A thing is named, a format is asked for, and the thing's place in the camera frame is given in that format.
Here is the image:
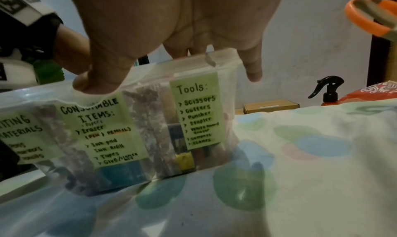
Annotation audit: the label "person's right hand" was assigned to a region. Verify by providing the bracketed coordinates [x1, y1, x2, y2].
[63, 0, 289, 96]

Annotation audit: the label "person's left hand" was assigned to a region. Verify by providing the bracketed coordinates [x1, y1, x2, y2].
[54, 24, 92, 76]

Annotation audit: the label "clear box lid red handle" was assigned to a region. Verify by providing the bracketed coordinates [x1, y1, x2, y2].
[0, 47, 244, 102]

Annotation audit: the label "clear plastic organizer box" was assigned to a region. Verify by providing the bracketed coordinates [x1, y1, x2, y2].
[0, 47, 244, 198]

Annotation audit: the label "green staples box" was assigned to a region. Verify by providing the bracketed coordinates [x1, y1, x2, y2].
[99, 162, 146, 190]

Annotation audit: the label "orange scissors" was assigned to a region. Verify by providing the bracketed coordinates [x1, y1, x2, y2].
[344, 0, 397, 39]

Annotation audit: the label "labelled cardboard box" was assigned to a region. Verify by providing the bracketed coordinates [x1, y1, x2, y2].
[243, 100, 300, 115]

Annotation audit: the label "left marker wristband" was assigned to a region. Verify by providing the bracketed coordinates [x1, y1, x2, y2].
[0, 0, 65, 60]

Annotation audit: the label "red spray bottle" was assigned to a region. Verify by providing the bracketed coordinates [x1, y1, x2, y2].
[307, 75, 345, 107]

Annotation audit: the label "pink plastic pack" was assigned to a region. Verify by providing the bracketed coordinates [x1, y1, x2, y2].
[337, 80, 397, 103]

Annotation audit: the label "polka dot tablecloth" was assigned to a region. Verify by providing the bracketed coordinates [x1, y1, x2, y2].
[0, 98, 397, 237]

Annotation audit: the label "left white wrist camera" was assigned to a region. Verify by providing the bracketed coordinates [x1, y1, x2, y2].
[0, 55, 39, 92]

